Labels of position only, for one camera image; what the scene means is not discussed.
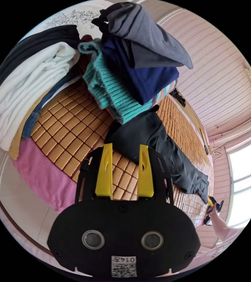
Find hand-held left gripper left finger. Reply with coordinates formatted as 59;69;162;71
94;142;113;198

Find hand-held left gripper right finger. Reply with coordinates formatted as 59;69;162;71
137;144;155;198

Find black pants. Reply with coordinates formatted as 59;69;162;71
105;105;210;205

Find person's right forearm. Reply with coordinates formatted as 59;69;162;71
211;212;239;242

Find person's right hand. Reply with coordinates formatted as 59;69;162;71
207;203;218;217

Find window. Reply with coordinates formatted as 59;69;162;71
225;132;251;229

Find bed with woven mat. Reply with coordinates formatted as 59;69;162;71
8;76;216;228

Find pile of clothes with teal sweater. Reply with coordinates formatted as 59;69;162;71
78;1;194;125

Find pile of clothes with white garment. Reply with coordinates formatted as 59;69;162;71
0;24;83;160

